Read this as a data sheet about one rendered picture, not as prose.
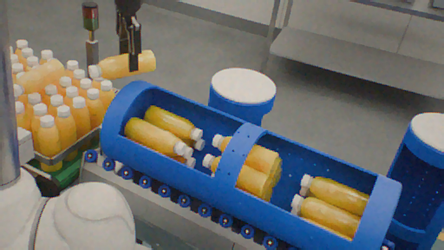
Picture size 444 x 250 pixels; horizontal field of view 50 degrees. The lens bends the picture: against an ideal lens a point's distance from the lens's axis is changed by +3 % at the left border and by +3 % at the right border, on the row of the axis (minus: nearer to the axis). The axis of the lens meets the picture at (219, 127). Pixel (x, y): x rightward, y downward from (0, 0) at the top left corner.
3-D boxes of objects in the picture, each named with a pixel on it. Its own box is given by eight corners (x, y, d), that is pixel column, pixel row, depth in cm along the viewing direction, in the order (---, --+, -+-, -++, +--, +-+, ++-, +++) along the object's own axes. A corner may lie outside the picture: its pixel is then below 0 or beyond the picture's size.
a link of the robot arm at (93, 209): (127, 302, 100) (130, 229, 87) (36, 299, 98) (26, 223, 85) (139, 240, 113) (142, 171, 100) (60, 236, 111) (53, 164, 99)
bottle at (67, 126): (80, 159, 168) (77, 116, 157) (59, 163, 165) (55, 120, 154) (75, 148, 173) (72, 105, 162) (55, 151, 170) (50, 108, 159)
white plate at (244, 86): (229, 106, 183) (229, 108, 184) (288, 96, 195) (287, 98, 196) (201, 71, 203) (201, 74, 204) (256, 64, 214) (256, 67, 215)
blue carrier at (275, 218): (356, 302, 127) (393, 222, 112) (97, 172, 155) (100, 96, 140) (375, 238, 150) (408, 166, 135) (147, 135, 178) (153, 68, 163)
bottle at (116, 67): (151, 46, 150) (94, 55, 141) (159, 66, 149) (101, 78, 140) (145, 54, 156) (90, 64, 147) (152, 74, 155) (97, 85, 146)
